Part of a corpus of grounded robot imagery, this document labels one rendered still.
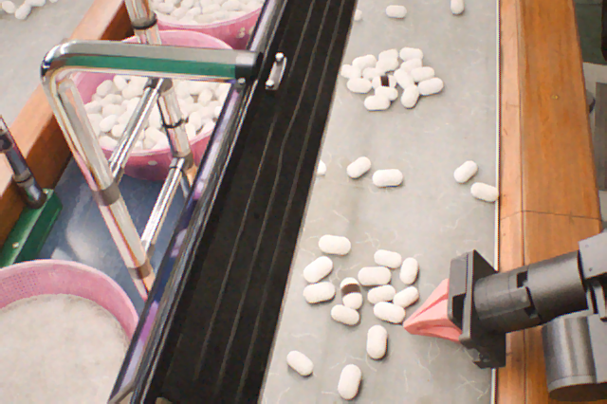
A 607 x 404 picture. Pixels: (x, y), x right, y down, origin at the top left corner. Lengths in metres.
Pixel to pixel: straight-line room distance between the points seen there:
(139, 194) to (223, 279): 0.63
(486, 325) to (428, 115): 0.38
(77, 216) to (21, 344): 0.24
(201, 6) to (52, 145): 0.37
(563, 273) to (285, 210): 0.29
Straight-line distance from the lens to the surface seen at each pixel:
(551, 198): 0.84
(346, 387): 0.69
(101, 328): 0.80
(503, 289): 0.64
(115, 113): 1.01
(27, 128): 1.01
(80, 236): 0.96
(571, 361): 0.59
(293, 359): 0.71
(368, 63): 1.00
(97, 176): 0.58
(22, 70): 1.16
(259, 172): 0.40
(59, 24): 1.24
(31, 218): 0.96
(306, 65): 0.49
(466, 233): 0.82
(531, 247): 0.79
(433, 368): 0.72
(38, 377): 0.79
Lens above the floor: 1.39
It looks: 49 degrees down
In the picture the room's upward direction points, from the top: 5 degrees counter-clockwise
